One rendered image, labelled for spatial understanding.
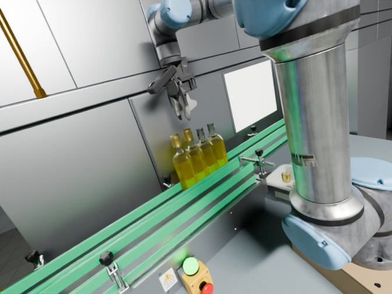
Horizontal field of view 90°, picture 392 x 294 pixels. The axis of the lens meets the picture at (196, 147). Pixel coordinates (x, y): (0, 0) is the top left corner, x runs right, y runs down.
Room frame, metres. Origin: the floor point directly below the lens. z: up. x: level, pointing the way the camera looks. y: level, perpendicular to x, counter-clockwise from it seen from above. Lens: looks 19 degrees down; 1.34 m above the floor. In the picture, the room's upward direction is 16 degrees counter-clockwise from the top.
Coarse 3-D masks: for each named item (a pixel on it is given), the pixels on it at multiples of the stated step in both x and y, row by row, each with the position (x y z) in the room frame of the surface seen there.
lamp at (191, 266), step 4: (188, 260) 0.44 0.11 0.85; (192, 260) 0.44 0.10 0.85; (196, 260) 0.44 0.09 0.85; (184, 264) 0.43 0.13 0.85; (188, 264) 0.43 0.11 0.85; (192, 264) 0.42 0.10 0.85; (196, 264) 0.43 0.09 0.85; (184, 268) 0.42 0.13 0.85; (188, 268) 0.42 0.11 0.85; (192, 268) 0.42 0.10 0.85; (196, 268) 0.42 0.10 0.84; (188, 272) 0.41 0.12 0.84; (192, 272) 0.41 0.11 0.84; (196, 272) 0.42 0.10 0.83
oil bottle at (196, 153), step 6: (186, 150) 0.71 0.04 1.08; (192, 150) 0.69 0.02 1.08; (198, 150) 0.70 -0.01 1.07; (192, 156) 0.69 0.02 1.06; (198, 156) 0.70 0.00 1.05; (198, 162) 0.69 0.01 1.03; (204, 162) 0.71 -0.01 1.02; (198, 168) 0.69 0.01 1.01; (204, 168) 0.70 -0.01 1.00; (198, 174) 0.69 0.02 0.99; (204, 174) 0.70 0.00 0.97; (198, 180) 0.69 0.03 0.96
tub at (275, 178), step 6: (282, 168) 0.81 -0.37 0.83; (288, 168) 0.80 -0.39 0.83; (270, 174) 0.77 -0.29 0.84; (276, 174) 0.78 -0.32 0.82; (270, 180) 0.76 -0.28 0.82; (276, 180) 0.78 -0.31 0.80; (282, 180) 0.80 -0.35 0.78; (294, 180) 0.78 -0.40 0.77; (276, 186) 0.68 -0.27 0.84; (282, 186) 0.67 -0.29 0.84; (288, 186) 0.75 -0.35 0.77
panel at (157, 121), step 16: (208, 80) 0.96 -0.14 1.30; (224, 80) 1.02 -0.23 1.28; (272, 80) 1.24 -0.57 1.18; (144, 96) 0.79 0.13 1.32; (160, 96) 0.82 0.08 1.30; (192, 96) 0.90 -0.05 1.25; (208, 96) 0.95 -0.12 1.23; (224, 96) 1.00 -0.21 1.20; (144, 112) 0.77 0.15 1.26; (160, 112) 0.81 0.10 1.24; (192, 112) 0.89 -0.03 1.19; (208, 112) 0.94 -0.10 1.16; (224, 112) 0.99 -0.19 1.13; (272, 112) 1.21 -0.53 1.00; (144, 128) 0.76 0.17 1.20; (160, 128) 0.80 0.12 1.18; (176, 128) 0.83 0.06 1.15; (192, 128) 0.88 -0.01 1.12; (224, 128) 0.98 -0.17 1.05; (160, 144) 0.78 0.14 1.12; (160, 160) 0.77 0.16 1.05; (160, 176) 0.76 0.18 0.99
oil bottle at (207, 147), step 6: (198, 144) 0.74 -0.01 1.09; (204, 144) 0.73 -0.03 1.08; (210, 144) 0.74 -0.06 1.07; (204, 150) 0.72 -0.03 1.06; (210, 150) 0.73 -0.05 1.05; (204, 156) 0.72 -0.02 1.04; (210, 156) 0.73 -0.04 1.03; (210, 162) 0.72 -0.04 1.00; (216, 162) 0.74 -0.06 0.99; (210, 168) 0.72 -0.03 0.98; (216, 168) 0.74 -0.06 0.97
